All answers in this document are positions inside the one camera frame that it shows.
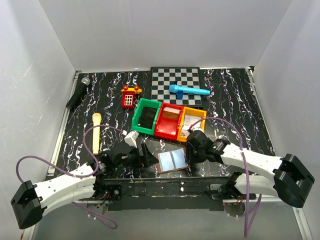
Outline brown leather card holder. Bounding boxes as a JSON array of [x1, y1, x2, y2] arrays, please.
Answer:
[[156, 147, 190, 174]]

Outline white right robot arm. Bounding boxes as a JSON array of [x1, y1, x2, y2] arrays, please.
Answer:
[[186, 130, 315, 208]]

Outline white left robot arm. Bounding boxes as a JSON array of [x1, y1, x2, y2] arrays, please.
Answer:
[[10, 143, 159, 230]]

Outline white cards in yellow bin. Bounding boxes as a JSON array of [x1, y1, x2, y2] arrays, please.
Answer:
[[180, 114, 201, 137]]

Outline red plastic bin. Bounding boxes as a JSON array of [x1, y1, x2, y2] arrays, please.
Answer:
[[154, 102, 184, 141]]

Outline black item in green bin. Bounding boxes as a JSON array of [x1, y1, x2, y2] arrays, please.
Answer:
[[137, 106, 157, 129]]

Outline yellow plastic bin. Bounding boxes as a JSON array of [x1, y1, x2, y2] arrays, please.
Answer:
[[177, 107, 207, 142]]

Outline brown box in red bin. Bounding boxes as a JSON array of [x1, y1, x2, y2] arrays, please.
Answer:
[[162, 107, 181, 121]]

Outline green plastic bin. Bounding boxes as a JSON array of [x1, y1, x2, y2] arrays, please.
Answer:
[[131, 98, 162, 136]]

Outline beige toy microphone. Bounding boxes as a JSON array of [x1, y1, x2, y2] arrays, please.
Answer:
[[92, 112, 102, 155]]

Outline red toy phone booth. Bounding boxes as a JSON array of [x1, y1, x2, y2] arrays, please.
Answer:
[[121, 85, 142, 109]]

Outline blue toy microphone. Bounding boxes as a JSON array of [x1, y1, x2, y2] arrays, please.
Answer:
[[169, 84, 211, 100]]

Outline black and white checkerboard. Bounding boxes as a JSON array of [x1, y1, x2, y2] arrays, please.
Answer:
[[150, 67, 204, 108]]

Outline black microphone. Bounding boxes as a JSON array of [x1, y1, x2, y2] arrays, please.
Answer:
[[65, 77, 91, 112]]

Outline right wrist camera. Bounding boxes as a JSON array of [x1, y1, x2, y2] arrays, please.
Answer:
[[189, 127, 205, 138]]

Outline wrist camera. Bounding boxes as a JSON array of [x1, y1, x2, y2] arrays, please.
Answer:
[[124, 130, 139, 148], [189, 127, 205, 138]]

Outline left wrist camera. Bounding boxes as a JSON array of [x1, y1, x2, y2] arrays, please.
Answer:
[[124, 130, 139, 148]]

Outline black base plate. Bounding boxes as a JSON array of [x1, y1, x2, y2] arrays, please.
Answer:
[[104, 177, 240, 211]]

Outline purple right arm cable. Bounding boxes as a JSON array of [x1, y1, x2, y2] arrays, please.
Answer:
[[189, 116, 263, 238]]

